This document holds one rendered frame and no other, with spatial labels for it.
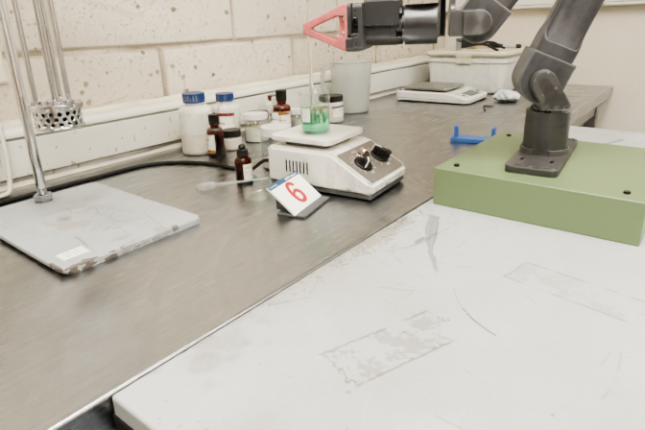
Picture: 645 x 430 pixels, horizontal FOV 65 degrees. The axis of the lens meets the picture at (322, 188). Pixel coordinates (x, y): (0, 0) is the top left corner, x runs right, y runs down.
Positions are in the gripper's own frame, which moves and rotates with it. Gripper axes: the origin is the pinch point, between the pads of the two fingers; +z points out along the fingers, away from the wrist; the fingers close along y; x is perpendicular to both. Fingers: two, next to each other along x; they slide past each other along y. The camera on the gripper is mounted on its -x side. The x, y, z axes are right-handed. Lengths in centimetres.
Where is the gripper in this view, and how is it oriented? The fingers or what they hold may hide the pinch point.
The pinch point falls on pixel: (308, 29)
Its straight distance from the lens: 82.0
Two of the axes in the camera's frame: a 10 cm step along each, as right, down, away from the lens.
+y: -2.3, 3.2, -9.2
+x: 0.4, 9.5, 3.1
